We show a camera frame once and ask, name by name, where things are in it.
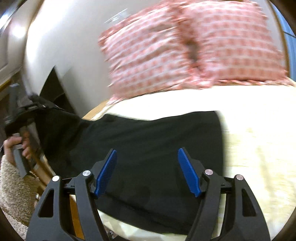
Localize beige fuzzy sleeve forearm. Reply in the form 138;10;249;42
1;155;39;226

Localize pink polka-dot pillow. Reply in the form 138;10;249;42
98;3;203;102
180;1;293;88

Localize right pink polka-dot pillow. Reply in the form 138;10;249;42
180;1;293;88

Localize left pink polka-dot pillow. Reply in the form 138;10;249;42
98;3;203;102

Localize dark wooden side furniture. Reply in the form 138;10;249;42
40;67;76;114

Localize person's left hand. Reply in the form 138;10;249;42
4;132;32;166

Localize black pants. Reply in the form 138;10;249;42
35;108;224;235

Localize cream patterned bedsheet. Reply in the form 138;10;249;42
85;85;295;240

